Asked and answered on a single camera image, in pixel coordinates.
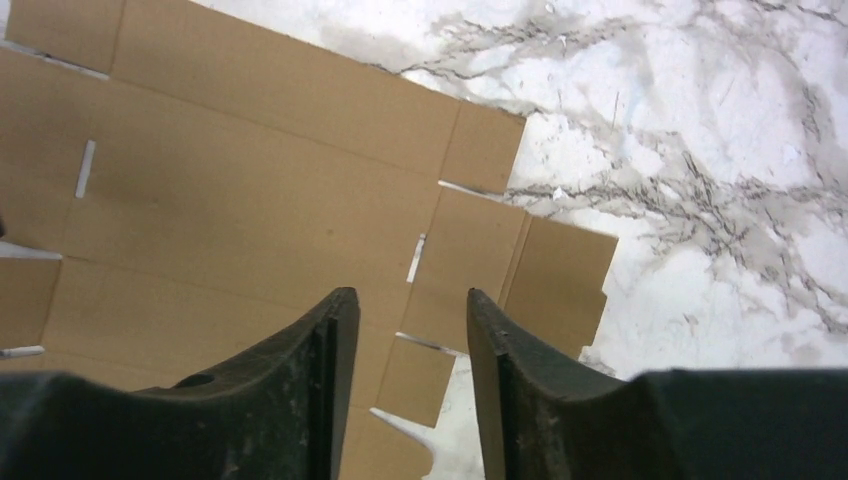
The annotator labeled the brown cardboard box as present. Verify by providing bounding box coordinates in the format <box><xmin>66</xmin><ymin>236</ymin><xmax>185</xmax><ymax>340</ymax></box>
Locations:
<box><xmin>1</xmin><ymin>1</ymin><xmax>616</xmax><ymax>479</ymax></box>

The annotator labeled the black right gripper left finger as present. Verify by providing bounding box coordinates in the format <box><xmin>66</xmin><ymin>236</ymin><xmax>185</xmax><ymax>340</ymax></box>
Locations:
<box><xmin>1</xmin><ymin>287</ymin><xmax>360</xmax><ymax>479</ymax></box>

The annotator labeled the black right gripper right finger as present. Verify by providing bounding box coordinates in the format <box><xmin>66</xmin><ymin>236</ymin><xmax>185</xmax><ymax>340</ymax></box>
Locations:
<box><xmin>467</xmin><ymin>289</ymin><xmax>847</xmax><ymax>479</ymax></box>

